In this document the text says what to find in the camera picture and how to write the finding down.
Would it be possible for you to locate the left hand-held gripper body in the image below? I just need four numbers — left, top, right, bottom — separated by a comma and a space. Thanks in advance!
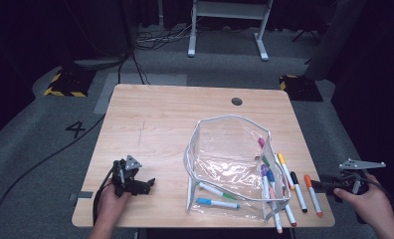
110, 154, 143, 197

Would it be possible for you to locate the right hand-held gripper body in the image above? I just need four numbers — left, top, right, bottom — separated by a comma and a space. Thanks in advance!
331, 158, 387, 195

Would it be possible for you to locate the orange marker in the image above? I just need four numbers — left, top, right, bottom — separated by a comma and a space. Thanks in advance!
303, 173, 323, 218

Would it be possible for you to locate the black marker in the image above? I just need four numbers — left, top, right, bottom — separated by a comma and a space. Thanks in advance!
289, 170, 308, 214

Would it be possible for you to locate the yellow marker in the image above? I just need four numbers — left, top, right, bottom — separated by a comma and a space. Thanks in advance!
277, 152, 296, 191

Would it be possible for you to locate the light blue marker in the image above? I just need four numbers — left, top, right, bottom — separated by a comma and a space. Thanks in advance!
195, 197, 242, 210

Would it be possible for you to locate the light green marker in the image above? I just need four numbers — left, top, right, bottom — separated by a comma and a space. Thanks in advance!
198, 181, 238, 201

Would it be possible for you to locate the clear plastic zipper pouch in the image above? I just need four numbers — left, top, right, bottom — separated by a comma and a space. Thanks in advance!
183, 114, 292, 223

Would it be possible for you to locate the person's left hand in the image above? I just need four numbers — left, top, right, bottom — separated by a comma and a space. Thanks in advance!
97, 180, 133, 230

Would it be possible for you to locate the person's right hand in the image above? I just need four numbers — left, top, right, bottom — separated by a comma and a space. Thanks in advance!
333, 173, 394, 233

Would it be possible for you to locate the brick red marker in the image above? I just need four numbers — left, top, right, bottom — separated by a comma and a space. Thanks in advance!
280, 185, 298, 228

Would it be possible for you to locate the dark blue marker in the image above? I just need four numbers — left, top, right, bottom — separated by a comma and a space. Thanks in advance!
266, 169, 279, 200

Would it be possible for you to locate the purple marker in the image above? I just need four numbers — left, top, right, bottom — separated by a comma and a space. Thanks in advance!
260, 163, 275, 213

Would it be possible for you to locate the dark green marker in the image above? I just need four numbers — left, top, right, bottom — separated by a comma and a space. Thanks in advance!
262, 154, 276, 173

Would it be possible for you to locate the grey tape piece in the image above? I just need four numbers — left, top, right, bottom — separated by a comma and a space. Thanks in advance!
68, 190, 95, 202

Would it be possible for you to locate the peach marker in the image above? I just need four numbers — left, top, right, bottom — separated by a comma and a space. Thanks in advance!
269, 187, 284, 234

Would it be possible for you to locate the dark curtain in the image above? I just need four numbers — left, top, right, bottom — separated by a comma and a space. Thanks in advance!
0, 0, 134, 143
327, 0, 394, 233

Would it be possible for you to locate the magenta marker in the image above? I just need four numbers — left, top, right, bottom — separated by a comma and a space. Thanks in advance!
257, 135, 269, 157

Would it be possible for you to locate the black yellow striped base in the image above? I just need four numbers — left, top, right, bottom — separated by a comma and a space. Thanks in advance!
43, 68, 98, 99
279, 74, 324, 103

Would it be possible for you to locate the grey flat stand base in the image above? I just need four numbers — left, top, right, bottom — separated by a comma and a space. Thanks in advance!
73, 57, 128, 70

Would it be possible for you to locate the white metal stand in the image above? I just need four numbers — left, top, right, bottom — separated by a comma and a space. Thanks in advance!
187, 0, 275, 63

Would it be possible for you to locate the black tripod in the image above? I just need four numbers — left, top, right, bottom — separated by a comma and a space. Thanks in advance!
291, 29, 322, 46

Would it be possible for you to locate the right hand-held gripper cable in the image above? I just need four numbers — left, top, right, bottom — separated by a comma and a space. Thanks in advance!
363, 177, 394, 213

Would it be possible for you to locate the hand-held gripper cable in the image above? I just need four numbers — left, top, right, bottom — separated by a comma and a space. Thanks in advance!
92, 160, 119, 227
363, 177, 394, 213

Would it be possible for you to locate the left hand-held gripper cable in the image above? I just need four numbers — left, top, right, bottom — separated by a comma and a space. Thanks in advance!
92, 160, 119, 227

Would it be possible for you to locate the long black floor cable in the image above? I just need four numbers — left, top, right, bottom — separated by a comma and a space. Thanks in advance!
0, 49, 134, 238

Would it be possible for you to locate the black cable behind table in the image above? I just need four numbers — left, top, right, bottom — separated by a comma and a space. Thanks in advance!
116, 49, 151, 86

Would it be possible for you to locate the grey leaning post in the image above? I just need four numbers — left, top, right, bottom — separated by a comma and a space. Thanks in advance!
303, 0, 367, 82

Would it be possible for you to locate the bundle of floor cables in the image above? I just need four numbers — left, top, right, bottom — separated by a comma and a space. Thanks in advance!
134, 24, 194, 51

